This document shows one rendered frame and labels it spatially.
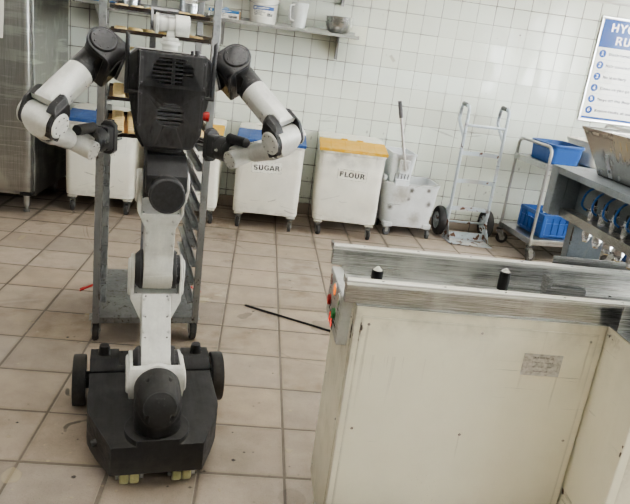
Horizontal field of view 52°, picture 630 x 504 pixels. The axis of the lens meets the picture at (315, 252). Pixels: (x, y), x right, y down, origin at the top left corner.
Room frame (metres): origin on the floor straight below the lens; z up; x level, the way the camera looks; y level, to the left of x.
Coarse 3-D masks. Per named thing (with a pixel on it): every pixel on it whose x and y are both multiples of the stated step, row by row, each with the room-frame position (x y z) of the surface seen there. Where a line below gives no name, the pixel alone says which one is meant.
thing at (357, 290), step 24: (360, 288) 1.52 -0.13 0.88; (384, 288) 1.53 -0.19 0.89; (408, 288) 1.54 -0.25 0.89; (432, 288) 1.55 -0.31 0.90; (456, 288) 1.57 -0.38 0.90; (480, 288) 1.59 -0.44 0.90; (480, 312) 1.56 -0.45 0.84; (504, 312) 1.57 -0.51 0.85; (528, 312) 1.58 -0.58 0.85; (552, 312) 1.59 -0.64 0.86; (576, 312) 1.60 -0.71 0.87; (600, 312) 1.61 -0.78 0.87
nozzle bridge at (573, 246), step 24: (552, 168) 2.12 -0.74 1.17; (576, 168) 2.09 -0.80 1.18; (552, 192) 2.08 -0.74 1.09; (576, 192) 2.09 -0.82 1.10; (600, 192) 1.96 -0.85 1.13; (624, 192) 1.72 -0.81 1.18; (576, 216) 1.97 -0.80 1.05; (624, 216) 1.81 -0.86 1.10; (576, 240) 2.10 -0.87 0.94; (624, 240) 1.73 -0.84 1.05
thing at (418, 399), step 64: (384, 320) 1.52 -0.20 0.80; (448, 320) 1.54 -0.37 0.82; (512, 320) 1.57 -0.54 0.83; (384, 384) 1.52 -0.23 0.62; (448, 384) 1.55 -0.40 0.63; (512, 384) 1.57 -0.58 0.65; (576, 384) 1.59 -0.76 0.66; (320, 448) 1.70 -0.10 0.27; (384, 448) 1.53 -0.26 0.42; (448, 448) 1.55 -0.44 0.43; (512, 448) 1.58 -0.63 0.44
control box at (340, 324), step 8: (336, 272) 1.74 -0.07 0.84; (336, 280) 1.68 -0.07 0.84; (336, 288) 1.66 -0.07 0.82; (336, 296) 1.64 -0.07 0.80; (328, 304) 1.76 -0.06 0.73; (336, 304) 1.62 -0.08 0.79; (344, 304) 1.56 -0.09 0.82; (352, 304) 1.56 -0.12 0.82; (328, 312) 1.74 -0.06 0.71; (336, 312) 1.61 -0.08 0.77; (344, 312) 1.56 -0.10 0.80; (336, 320) 1.59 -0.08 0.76; (344, 320) 1.56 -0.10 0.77; (336, 328) 1.57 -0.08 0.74; (344, 328) 1.56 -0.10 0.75; (336, 336) 1.56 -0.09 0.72; (344, 336) 1.56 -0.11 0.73; (336, 344) 1.56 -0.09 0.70; (344, 344) 1.56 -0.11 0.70
